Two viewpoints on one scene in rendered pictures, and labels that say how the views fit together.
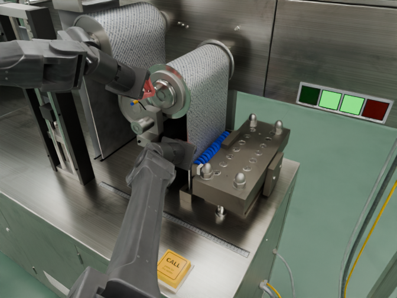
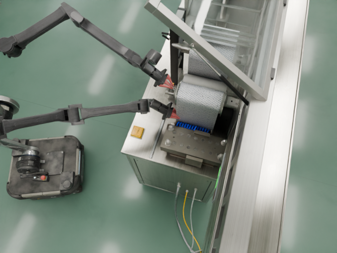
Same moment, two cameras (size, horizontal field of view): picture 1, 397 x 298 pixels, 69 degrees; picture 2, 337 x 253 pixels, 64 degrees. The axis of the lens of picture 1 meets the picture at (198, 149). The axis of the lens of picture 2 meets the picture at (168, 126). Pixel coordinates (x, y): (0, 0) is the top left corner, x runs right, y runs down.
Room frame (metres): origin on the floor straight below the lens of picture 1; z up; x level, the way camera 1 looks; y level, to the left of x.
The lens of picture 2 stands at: (0.46, -0.71, 2.53)
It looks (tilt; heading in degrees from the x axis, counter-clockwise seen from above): 64 degrees down; 78
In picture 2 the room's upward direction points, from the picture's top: 2 degrees counter-clockwise
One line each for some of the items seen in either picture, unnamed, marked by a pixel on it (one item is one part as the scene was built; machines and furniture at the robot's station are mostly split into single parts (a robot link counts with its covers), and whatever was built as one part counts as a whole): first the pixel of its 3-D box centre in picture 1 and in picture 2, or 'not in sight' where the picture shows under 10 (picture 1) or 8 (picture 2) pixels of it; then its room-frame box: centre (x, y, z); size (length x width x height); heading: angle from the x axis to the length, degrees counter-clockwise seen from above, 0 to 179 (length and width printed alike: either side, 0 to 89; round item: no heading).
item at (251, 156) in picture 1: (246, 158); (195, 145); (0.74, -0.15, 1.00); 0.40 x 0.16 x 0.06; 149
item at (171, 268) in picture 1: (171, 268); (137, 131); (0.41, 0.07, 0.91); 0.07 x 0.07 x 0.02; 59
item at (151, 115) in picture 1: (152, 157); (173, 103); (0.68, 0.13, 1.05); 0.06 x 0.05 x 0.31; 149
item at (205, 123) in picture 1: (208, 124); (195, 118); (0.77, -0.03, 1.11); 0.23 x 0.01 x 0.18; 149
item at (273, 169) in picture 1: (273, 174); (193, 161); (0.71, -0.24, 0.97); 0.10 x 0.03 x 0.11; 149
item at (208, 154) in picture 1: (214, 149); (193, 127); (0.76, -0.05, 1.03); 0.21 x 0.04 x 0.03; 149
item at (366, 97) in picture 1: (340, 101); (218, 177); (0.77, -0.42, 1.19); 0.25 x 0.01 x 0.07; 59
